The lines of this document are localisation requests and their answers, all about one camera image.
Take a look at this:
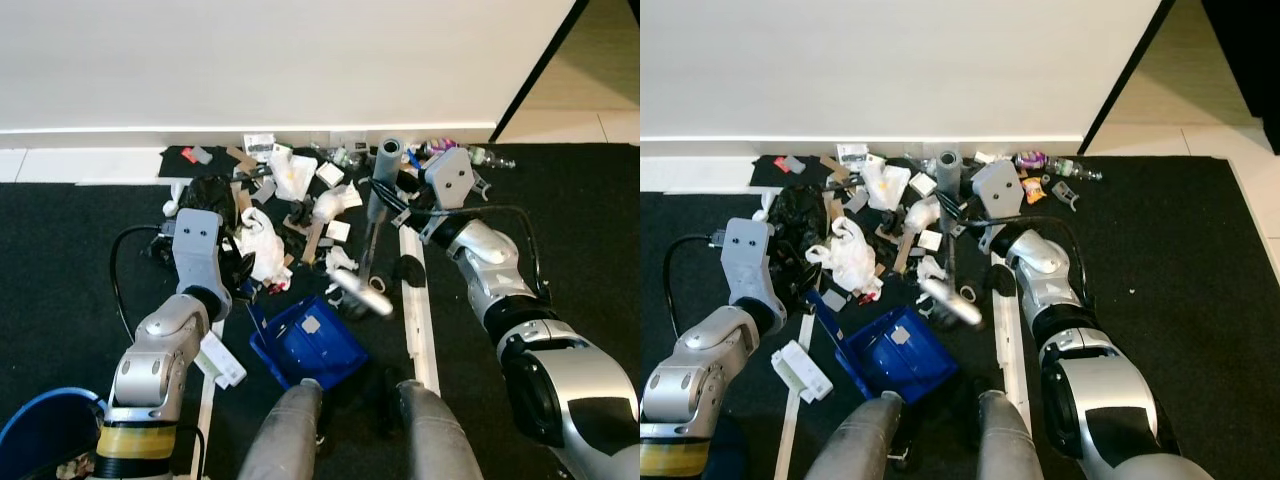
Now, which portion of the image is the grey handled broom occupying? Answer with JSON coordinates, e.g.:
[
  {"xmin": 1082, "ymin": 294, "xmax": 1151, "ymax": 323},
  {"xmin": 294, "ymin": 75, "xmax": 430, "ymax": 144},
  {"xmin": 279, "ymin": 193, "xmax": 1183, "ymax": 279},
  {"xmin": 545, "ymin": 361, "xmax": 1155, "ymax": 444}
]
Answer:
[
  {"xmin": 325, "ymin": 138, "xmax": 404, "ymax": 318},
  {"xmin": 918, "ymin": 150, "xmax": 986, "ymax": 330}
]

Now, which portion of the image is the blue plastic dustpan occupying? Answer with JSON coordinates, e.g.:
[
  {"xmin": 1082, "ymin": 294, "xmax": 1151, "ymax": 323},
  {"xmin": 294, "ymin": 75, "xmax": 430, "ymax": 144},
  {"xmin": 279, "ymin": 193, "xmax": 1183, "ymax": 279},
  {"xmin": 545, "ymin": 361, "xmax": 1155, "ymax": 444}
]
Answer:
[
  {"xmin": 247, "ymin": 295, "xmax": 369, "ymax": 391},
  {"xmin": 805, "ymin": 290, "xmax": 963, "ymax": 403}
]

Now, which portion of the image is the white plastic bag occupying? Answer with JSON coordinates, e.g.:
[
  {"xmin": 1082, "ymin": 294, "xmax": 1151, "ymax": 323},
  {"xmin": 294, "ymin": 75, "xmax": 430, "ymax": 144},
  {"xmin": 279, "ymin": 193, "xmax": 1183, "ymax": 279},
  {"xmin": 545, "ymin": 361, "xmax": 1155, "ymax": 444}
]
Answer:
[
  {"xmin": 806, "ymin": 215, "xmax": 885, "ymax": 301},
  {"xmin": 233, "ymin": 207, "xmax": 293, "ymax": 293}
]

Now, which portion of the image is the crumpled white tissue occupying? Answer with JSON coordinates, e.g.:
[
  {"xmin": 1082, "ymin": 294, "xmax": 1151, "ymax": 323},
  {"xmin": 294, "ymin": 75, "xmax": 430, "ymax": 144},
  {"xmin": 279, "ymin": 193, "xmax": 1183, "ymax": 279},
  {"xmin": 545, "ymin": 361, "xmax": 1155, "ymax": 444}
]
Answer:
[
  {"xmin": 903, "ymin": 195, "xmax": 943, "ymax": 236},
  {"xmin": 310, "ymin": 183, "xmax": 363, "ymax": 226}
]

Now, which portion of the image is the black plastic bag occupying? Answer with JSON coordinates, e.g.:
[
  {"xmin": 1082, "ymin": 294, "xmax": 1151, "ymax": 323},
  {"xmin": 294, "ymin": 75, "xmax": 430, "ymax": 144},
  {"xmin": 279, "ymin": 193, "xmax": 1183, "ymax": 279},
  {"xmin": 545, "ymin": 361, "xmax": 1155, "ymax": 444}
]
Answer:
[
  {"xmin": 765, "ymin": 185, "xmax": 831, "ymax": 261},
  {"xmin": 175, "ymin": 175, "xmax": 241, "ymax": 236}
]

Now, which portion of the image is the white rectangular box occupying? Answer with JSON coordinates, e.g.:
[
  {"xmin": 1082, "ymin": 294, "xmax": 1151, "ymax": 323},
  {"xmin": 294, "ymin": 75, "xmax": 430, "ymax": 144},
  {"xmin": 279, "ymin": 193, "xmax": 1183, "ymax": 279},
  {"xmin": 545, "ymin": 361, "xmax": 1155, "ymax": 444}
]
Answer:
[
  {"xmin": 195, "ymin": 330, "xmax": 247, "ymax": 389},
  {"xmin": 770, "ymin": 340, "xmax": 833, "ymax": 404}
]

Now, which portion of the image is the white paper with yellow stain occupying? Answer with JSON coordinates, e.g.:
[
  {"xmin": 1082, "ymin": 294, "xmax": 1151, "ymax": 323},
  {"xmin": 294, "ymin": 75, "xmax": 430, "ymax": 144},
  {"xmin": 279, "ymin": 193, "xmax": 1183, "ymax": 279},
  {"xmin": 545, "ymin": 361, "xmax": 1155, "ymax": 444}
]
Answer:
[
  {"xmin": 268, "ymin": 145, "xmax": 319, "ymax": 201},
  {"xmin": 860, "ymin": 155, "xmax": 911, "ymax": 211}
]

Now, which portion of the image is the black paper sheet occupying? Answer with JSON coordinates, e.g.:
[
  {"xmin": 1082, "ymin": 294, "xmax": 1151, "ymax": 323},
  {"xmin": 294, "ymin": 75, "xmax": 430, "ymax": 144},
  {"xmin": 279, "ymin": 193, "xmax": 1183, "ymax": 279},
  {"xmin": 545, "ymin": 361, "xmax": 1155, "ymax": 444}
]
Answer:
[
  {"xmin": 158, "ymin": 146, "xmax": 233, "ymax": 181},
  {"xmin": 750, "ymin": 155, "xmax": 826, "ymax": 189}
]

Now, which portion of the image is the grey left robot leg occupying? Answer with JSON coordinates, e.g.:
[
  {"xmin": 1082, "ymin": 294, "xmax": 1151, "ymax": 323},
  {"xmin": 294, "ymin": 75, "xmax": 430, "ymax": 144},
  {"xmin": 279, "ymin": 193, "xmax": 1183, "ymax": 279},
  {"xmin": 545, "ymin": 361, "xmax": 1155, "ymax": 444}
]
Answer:
[
  {"xmin": 238, "ymin": 380, "xmax": 326, "ymax": 480},
  {"xmin": 805, "ymin": 392, "xmax": 906, "ymax": 480}
]

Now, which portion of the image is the grey robot leg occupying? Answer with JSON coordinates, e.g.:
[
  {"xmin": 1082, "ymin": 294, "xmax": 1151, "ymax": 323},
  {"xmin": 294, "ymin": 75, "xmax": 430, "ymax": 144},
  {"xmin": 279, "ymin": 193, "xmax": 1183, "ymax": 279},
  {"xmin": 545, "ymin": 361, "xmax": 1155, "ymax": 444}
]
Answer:
[
  {"xmin": 238, "ymin": 380, "xmax": 326, "ymax": 480},
  {"xmin": 975, "ymin": 390, "xmax": 1051, "ymax": 480},
  {"xmin": 805, "ymin": 392, "xmax": 906, "ymax": 480},
  {"xmin": 397, "ymin": 380, "xmax": 486, "ymax": 480}
]

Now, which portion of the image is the grey right robot leg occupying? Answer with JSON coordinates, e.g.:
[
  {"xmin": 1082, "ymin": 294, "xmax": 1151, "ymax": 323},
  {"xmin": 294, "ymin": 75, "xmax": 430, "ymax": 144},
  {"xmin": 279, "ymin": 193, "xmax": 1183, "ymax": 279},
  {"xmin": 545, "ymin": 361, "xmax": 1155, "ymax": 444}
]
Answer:
[
  {"xmin": 975, "ymin": 390, "xmax": 1051, "ymax": 480},
  {"xmin": 397, "ymin": 380, "xmax": 486, "ymax": 480}
]

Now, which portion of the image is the blue bucket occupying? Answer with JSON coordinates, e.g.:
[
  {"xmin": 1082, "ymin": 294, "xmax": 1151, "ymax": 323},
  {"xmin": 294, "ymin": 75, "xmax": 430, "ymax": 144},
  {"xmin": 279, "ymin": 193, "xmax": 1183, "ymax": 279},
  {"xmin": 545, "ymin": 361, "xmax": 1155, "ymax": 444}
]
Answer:
[{"xmin": 0, "ymin": 388, "xmax": 109, "ymax": 480}]

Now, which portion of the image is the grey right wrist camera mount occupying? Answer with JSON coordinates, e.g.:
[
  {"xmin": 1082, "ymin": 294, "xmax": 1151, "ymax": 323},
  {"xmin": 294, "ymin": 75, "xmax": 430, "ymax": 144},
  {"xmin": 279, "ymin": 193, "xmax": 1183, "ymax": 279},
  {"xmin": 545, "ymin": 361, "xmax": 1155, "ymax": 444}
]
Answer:
[
  {"xmin": 425, "ymin": 147, "xmax": 475, "ymax": 213},
  {"xmin": 972, "ymin": 158, "xmax": 1026, "ymax": 223}
]

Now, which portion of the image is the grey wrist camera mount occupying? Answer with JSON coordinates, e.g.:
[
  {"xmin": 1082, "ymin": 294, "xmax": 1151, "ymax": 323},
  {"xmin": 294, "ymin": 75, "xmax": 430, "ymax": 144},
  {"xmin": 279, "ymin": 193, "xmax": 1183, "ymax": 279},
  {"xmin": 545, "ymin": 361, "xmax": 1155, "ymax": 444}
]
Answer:
[
  {"xmin": 172, "ymin": 208, "xmax": 225, "ymax": 297},
  {"xmin": 972, "ymin": 158, "xmax": 1026, "ymax": 223},
  {"xmin": 425, "ymin": 147, "xmax": 475, "ymax": 213},
  {"xmin": 720, "ymin": 218, "xmax": 777, "ymax": 307}
]

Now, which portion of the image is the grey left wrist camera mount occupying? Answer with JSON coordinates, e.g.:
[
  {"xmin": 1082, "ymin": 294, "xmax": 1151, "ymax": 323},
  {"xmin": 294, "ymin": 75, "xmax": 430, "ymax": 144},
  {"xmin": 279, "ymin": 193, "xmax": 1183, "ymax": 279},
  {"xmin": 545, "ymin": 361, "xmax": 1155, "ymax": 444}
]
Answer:
[
  {"xmin": 720, "ymin": 218, "xmax": 777, "ymax": 307},
  {"xmin": 172, "ymin": 208, "xmax": 225, "ymax": 297}
]

